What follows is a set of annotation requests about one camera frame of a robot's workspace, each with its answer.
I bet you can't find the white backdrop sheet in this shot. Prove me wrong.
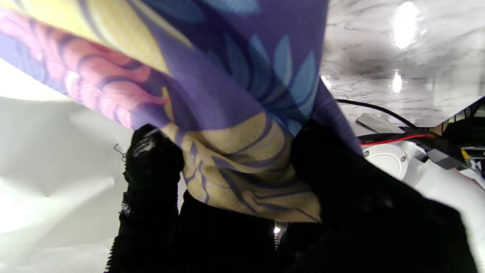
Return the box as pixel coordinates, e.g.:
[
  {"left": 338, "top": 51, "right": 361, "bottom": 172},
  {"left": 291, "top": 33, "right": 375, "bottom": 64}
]
[{"left": 0, "top": 57, "right": 187, "bottom": 273}]

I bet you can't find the red black left arm cable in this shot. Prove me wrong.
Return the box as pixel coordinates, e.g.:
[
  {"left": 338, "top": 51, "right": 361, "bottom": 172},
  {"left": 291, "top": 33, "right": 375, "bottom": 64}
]
[{"left": 335, "top": 99, "right": 479, "bottom": 171}]

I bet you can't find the blue floral pillowcase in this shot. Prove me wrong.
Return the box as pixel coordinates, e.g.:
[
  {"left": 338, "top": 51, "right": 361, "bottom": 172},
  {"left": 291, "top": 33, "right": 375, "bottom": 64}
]
[{"left": 0, "top": 0, "right": 365, "bottom": 224}]

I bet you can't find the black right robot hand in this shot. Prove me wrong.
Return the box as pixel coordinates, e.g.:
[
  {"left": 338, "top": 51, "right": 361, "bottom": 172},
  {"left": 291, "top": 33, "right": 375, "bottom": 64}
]
[{"left": 106, "top": 119, "right": 478, "bottom": 273}]

